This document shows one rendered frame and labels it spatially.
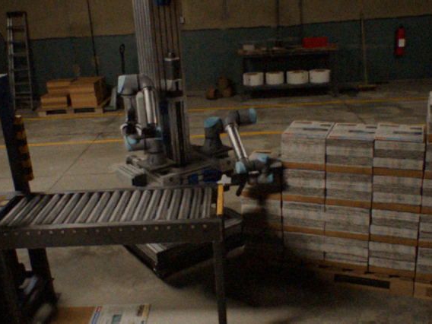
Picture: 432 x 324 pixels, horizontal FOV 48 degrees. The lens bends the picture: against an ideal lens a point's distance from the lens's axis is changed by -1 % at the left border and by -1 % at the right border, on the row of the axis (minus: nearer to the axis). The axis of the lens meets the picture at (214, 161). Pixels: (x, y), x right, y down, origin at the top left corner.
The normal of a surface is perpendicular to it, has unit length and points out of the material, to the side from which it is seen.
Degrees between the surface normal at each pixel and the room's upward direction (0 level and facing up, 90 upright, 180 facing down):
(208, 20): 90
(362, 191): 90
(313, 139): 90
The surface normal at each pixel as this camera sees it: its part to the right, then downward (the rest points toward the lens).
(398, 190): -0.36, 0.32
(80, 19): -0.03, 0.33
